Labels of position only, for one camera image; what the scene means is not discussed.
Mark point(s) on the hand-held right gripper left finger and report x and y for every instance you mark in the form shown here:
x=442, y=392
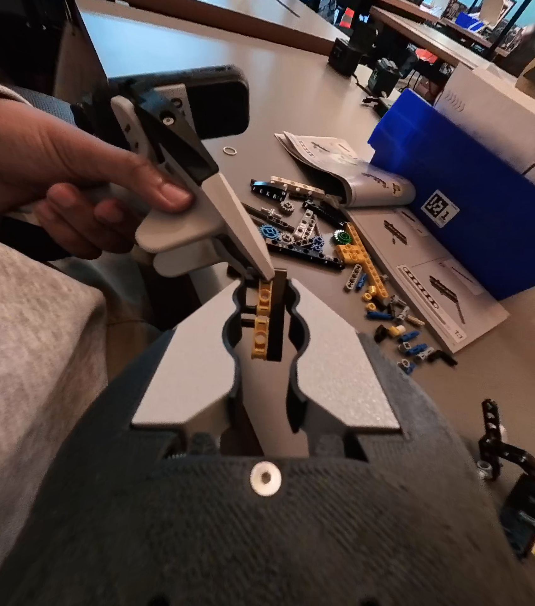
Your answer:
x=182, y=374

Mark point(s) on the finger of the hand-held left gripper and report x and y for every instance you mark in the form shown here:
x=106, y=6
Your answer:
x=239, y=222
x=235, y=259

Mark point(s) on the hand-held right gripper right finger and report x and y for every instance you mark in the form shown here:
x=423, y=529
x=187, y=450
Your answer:
x=338, y=374

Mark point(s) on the yellow and black lego assembly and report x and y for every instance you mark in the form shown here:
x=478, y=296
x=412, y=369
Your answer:
x=262, y=326

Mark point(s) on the pile of loose lego pieces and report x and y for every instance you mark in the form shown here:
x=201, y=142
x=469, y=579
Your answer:
x=357, y=258

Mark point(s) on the black lego model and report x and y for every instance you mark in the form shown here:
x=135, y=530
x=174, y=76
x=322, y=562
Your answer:
x=509, y=454

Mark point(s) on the person's left hand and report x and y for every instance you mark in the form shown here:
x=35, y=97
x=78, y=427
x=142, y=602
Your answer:
x=35, y=156

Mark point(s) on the wood-edged table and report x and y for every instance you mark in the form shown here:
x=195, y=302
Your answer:
x=248, y=19

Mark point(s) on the folded instruction booklet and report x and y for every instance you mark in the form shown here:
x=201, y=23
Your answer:
x=343, y=161

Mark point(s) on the open instruction sheet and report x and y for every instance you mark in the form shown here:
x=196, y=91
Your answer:
x=438, y=284

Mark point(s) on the black box device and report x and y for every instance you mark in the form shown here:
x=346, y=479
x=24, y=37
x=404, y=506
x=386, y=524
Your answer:
x=344, y=57

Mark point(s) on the person's grey sweater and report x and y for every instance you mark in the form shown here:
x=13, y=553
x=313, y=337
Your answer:
x=21, y=378

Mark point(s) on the dark green device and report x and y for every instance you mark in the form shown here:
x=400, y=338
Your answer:
x=390, y=71

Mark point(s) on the blue plastic bin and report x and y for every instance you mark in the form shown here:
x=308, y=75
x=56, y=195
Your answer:
x=485, y=189

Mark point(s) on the white cardboard box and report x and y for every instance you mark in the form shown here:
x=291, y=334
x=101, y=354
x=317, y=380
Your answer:
x=494, y=109

